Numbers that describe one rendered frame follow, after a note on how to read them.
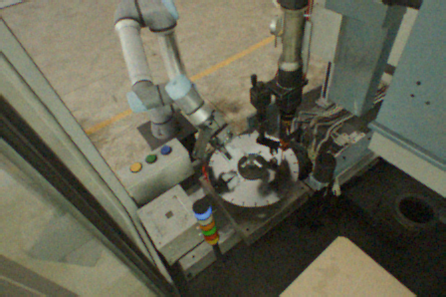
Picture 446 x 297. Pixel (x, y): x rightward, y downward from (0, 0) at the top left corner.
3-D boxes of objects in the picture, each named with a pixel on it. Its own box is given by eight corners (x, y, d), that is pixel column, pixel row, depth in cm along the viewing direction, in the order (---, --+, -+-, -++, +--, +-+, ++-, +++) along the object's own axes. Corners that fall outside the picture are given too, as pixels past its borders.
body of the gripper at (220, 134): (239, 137, 97) (219, 110, 92) (221, 153, 96) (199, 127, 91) (229, 134, 104) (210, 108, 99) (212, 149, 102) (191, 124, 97)
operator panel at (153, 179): (139, 207, 124) (126, 188, 112) (129, 190, 130) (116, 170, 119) (195, 172, 132) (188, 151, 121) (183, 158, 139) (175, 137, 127)
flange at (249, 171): (245, 150, 111) (245, 147, 109) (272, 159, 107) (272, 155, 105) (232, 172, 105) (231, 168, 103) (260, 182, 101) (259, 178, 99)
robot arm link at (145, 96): (100, -6, 108) (126, 104, 91) (129, -13, 110) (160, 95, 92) (112, 19, 119) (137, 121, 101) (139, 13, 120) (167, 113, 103)
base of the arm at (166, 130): (147, 128, 156) (141, 114, 148) (171, 115, 161) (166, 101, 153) (160, 144, 147) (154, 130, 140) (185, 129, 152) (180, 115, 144)
